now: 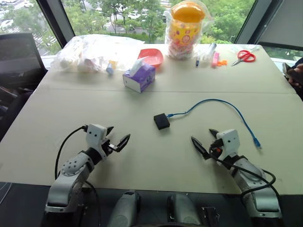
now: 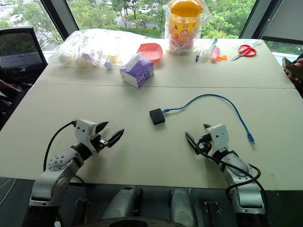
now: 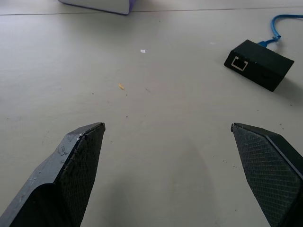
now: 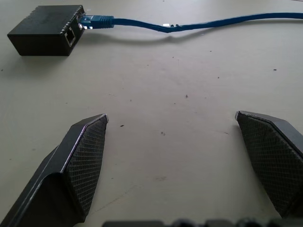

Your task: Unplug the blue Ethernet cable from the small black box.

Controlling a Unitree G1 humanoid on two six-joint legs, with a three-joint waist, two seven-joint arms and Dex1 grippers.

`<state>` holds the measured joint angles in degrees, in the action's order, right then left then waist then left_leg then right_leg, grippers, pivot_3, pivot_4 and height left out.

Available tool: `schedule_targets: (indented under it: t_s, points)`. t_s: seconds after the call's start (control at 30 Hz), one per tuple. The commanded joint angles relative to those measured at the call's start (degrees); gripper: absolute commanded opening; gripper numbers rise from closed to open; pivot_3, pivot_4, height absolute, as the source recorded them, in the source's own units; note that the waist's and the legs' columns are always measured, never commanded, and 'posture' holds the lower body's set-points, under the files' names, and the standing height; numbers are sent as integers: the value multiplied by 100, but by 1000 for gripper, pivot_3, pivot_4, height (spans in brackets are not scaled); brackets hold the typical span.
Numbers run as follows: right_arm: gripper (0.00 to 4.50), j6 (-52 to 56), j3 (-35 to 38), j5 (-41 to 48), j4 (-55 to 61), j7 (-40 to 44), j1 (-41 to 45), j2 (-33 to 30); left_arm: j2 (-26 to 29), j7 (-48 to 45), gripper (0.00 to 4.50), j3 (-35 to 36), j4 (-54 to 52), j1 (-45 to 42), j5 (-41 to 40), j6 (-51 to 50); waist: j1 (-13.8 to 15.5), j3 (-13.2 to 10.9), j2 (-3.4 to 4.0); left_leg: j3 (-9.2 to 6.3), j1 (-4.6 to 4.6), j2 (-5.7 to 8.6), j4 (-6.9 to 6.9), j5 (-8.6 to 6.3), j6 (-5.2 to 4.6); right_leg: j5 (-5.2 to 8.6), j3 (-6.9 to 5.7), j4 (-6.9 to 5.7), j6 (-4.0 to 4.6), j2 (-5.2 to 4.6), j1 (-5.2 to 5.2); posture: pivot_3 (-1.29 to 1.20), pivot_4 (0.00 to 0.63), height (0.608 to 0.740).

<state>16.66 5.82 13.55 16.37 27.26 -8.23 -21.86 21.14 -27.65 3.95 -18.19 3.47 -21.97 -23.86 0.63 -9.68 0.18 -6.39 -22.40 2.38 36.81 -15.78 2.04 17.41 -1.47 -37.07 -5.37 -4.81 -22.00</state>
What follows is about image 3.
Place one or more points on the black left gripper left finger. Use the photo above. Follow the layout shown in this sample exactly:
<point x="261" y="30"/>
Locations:
<point x="71" y="179"/>

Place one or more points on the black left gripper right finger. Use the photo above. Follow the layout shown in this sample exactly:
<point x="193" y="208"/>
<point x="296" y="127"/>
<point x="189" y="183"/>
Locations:
<point x="267" y="170"/>

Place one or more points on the black network adapter box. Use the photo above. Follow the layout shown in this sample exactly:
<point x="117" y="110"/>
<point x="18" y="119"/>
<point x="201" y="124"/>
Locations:
<point x="262" y="63"/>

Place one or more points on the small orange crumb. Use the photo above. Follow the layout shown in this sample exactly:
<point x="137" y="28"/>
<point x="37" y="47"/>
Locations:
<point x="121" y="86"/>

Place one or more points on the white and purple box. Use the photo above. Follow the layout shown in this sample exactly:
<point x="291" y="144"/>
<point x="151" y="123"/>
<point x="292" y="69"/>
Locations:
<point x="101" y="5"/>

